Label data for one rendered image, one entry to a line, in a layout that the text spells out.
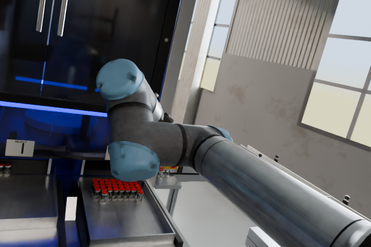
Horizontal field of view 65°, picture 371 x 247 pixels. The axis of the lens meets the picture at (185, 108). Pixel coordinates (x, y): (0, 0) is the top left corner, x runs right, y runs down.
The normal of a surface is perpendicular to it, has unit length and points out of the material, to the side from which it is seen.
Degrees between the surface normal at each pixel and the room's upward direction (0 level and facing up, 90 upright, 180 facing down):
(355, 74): 90
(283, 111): 90
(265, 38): 90
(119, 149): 68
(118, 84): 57
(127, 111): 50
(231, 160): 45
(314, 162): 90
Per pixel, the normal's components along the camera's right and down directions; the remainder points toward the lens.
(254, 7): -0.77, -0.06
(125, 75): -0.22, -0.44
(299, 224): -0.74, -0.43
